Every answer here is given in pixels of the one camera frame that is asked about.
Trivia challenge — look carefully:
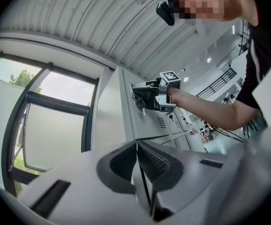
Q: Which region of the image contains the black metal railing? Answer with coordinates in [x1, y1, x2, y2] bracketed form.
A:
[196, 68, 237, 98]

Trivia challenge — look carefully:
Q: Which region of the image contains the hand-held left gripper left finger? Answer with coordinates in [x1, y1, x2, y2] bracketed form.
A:
[20, 140, 150, 225]

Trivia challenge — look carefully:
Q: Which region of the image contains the black-framed window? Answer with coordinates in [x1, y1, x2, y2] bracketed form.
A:
[0, 50, 100, 196]

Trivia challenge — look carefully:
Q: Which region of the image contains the person's black shirt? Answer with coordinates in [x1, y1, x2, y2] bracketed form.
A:
[235, 20, 271, 131]

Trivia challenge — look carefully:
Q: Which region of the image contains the black cable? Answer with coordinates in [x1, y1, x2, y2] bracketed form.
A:
[210, 125, 247, 143]

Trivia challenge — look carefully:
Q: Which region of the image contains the person's head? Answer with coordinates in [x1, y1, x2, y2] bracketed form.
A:
[168, 0, 259, 27]

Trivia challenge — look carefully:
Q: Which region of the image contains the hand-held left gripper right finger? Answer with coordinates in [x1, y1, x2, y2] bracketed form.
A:
[137, 140, 228, 222]

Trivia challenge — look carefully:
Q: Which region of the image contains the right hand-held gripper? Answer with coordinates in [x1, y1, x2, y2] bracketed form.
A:
[132, 71, 182, 113]

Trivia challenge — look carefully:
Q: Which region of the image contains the key bunch with ring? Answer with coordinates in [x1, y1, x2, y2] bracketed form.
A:
[133, 95, 148, 116]

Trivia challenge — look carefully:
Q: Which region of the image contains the black head-worn camera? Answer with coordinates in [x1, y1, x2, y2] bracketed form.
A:
[156, 1, 175, 26]

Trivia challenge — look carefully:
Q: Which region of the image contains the grey metal locker cabinet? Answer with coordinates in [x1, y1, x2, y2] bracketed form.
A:
[95, 66, 206, 153]

